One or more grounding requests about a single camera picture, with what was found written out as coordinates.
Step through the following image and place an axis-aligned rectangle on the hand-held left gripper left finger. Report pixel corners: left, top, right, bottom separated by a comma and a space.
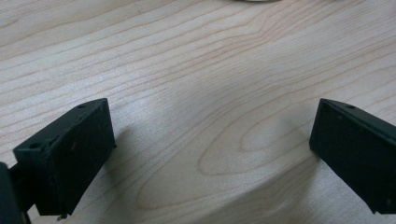
12, 98, 117, 220

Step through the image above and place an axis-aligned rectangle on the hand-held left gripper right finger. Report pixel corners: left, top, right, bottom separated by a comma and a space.
308, 98, 396, 215

